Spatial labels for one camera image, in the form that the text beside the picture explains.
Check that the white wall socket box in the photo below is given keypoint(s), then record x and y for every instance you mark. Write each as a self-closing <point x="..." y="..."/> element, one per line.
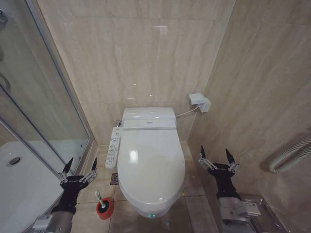
<point x="199" y="101"/>

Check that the white shower tray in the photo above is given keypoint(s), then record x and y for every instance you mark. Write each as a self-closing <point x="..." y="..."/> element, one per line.
<point x="26" y="189"/>

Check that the square metal floor drain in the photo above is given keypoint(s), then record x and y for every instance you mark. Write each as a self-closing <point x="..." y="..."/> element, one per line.
<point x="114" y="179"/>

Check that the white toilet bowl base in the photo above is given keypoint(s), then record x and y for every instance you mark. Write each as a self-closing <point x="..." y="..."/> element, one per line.
<point x="151" y="210"/>

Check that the glass shower door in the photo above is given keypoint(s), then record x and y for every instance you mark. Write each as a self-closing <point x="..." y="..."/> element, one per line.
<point x="36" y="85"/>

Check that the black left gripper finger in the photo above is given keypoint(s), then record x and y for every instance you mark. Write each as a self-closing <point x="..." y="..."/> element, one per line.
<point x="93" y="168"/>
<point x="67" y="168"/>

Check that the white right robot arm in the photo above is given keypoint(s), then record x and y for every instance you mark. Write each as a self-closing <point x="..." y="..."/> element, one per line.
<point x="236" y="211"/>

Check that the white toilet lid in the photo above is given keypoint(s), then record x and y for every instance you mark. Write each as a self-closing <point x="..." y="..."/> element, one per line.
<point x="150" y="165"/>

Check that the white bidet seat rear unit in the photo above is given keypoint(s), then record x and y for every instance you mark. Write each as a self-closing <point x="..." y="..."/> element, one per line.
<point x="148" y="117"/>

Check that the chrome water inlet valve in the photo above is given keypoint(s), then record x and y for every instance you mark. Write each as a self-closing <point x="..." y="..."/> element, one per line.
<point x="119" y="123"/>

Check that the round chrome tray drain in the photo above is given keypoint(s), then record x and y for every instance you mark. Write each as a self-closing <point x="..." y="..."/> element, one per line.
<point x="13" y="161"/>

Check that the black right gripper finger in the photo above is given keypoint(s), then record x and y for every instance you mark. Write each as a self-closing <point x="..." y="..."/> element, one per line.
<point x="203" y="157"/>
<point x="230" y="159"/>

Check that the white bidet control panel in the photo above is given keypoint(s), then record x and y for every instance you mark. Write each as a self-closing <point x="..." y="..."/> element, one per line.
<point x="113" y="148"/>

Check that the red and black brush holder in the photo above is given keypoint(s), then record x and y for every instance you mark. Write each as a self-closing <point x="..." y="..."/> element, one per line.
<point x="105" y="210"/>

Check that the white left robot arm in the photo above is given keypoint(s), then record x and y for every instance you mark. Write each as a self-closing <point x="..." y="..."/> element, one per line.
<point x="52" y="222"/>

